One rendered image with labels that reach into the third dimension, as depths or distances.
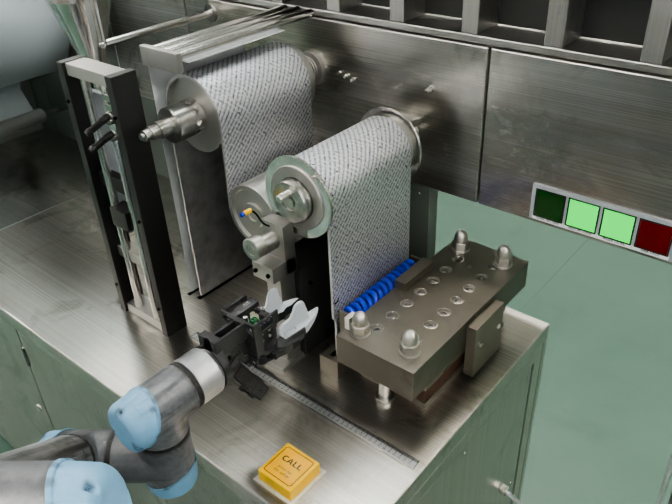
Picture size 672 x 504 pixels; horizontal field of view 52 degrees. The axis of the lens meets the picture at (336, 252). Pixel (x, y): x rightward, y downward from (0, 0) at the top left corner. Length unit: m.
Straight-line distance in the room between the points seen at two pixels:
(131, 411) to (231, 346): 0.17
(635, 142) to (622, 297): 2.02
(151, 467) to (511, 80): 0.83
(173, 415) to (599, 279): 2.52
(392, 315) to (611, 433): 1.43
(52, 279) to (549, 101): 1.15
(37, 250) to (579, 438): 1.77
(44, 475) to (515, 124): 0.92
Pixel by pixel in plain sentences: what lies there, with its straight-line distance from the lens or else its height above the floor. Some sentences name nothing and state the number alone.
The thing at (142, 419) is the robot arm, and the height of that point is 1.14.
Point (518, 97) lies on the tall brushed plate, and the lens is 1.22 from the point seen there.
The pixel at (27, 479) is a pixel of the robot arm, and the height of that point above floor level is 1.32.
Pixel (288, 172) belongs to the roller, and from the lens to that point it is 1.12.
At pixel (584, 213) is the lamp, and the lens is 1.24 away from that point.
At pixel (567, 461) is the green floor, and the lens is 2.41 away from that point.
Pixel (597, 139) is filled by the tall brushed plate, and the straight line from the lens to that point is 1.19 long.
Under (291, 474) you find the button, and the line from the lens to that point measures 1.11.
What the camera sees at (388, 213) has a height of 1.16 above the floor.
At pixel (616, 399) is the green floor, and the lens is 2.66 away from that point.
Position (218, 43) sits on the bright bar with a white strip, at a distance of 1.27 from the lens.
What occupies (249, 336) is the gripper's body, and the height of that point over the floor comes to 1.14.
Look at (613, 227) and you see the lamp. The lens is 1.23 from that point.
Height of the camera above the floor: 1.78
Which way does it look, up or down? 33 degrees down
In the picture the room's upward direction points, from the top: 3 degrees counter-clockwise
